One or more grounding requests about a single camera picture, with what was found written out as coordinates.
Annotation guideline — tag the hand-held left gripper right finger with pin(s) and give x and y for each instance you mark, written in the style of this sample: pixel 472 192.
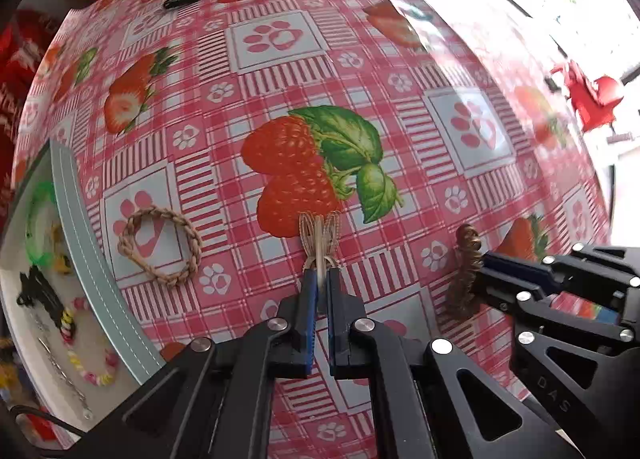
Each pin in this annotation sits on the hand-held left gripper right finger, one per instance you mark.
pixel 332 309

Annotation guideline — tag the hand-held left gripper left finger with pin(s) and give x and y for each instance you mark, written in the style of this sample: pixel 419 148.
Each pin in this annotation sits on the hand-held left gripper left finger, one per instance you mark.
pixel 312 299

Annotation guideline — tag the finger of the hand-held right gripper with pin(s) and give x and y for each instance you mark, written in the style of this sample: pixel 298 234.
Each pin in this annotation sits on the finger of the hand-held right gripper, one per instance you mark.
pixel 515 266
pixel 560 364

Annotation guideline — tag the yellow rubber band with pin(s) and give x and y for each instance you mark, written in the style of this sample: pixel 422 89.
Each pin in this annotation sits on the yellow rubber band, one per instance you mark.
pixel 63 265

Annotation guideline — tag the white jewelry box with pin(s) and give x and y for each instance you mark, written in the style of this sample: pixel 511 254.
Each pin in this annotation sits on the white jewelry box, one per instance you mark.
pixel 20 344

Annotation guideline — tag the red plastic object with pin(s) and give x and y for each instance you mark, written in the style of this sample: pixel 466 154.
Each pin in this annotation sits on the red plastic object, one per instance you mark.
pixel 595 99

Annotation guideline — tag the strawberry print tablecloth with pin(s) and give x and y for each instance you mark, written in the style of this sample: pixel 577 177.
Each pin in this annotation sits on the strawberry print tablecloth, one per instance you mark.
pixel 300 64

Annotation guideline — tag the black claw hair clip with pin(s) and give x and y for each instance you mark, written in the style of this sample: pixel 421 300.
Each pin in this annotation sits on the black claw hair clip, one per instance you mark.
pixel 35 289

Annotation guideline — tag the green bangle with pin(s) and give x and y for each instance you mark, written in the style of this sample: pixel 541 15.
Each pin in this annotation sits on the green bangle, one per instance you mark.
pixel 34 245

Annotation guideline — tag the red printed blanket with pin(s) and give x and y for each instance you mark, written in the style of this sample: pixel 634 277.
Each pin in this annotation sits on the red printed blanket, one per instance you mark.
pixel 20 79

